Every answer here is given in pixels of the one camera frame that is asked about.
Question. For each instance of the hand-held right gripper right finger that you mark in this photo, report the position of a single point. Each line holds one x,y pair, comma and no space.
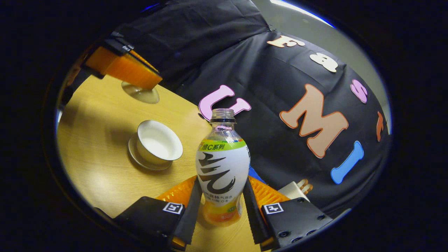
253,217

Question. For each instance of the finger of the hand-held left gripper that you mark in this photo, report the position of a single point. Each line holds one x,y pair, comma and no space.
119,42
126,68

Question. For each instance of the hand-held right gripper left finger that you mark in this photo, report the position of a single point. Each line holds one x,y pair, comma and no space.
189,217

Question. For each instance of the clear water bottle white label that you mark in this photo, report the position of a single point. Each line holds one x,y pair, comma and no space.
222,168

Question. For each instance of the cream ceramic teacup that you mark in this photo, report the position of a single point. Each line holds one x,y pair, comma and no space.
157,143

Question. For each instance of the folded blue towel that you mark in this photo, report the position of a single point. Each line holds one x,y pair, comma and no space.
255,175

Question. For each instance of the white toaster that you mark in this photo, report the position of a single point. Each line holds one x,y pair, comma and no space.
292,191

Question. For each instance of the brown toast slice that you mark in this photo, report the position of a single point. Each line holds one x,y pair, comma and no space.
308,189
303,183

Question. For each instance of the cream ceramic saucer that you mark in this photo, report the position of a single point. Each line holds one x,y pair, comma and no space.
134,154

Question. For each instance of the black backdrop cloth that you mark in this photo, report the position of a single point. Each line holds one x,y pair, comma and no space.
280,70

